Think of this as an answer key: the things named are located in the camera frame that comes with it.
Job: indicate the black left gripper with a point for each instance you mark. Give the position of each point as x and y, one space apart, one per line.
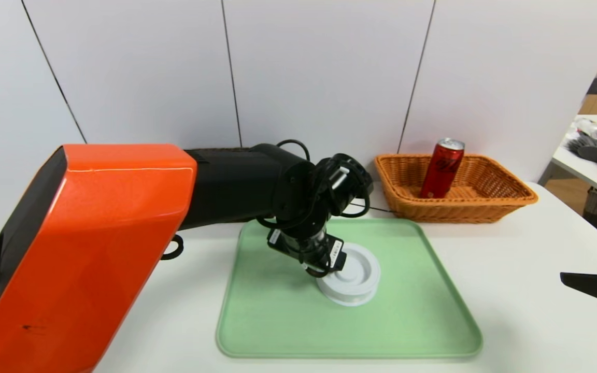
336 254

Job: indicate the red soda can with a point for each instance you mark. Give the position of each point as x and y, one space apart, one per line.
442 171

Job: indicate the orange and black left arm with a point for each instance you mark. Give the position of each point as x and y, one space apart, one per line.
96 233

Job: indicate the orange wicker basket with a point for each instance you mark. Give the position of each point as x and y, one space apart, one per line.
490 191

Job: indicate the white side table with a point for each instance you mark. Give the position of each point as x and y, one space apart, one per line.
588 173

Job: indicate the light green plastic tray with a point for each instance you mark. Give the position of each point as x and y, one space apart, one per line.
407 321

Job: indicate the grey brush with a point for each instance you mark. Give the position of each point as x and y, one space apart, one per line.
588 150

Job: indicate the clear plastic bottle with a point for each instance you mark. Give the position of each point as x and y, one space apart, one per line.
590 128

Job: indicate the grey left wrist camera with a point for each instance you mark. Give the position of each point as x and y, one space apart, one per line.
342 178

